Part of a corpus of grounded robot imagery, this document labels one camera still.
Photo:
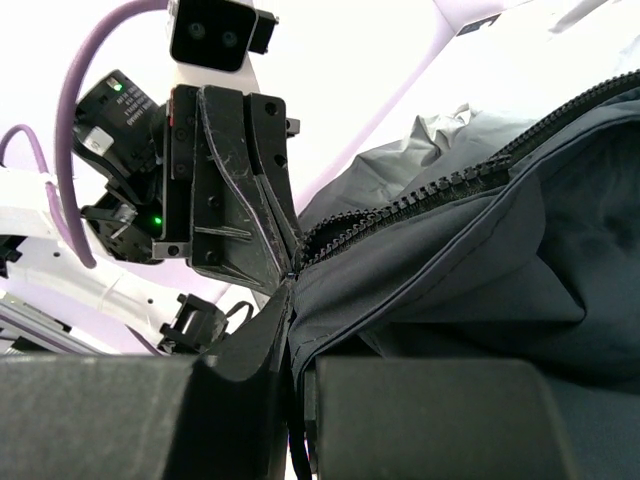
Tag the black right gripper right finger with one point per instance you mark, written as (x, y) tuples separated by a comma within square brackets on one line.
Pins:
[(370, 418)]

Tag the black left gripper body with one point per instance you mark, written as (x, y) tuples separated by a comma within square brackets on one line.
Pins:
[(145, 152)]

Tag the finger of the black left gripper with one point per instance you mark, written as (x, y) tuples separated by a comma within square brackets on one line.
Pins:
[(266, 130), (233, 232)]

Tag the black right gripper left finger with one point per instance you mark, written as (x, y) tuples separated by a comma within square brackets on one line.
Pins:
[(219, 415)]

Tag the grey gradient zip jacket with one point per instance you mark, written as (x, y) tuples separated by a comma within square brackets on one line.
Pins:
[(532, 251)]

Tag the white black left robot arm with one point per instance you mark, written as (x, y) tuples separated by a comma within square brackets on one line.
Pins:
[(33, 251)]

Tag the right blue table label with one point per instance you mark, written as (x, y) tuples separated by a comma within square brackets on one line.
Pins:
[(478, 25)]

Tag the aluminium front table rail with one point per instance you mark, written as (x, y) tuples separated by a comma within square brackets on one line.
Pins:
[(42, 329)]

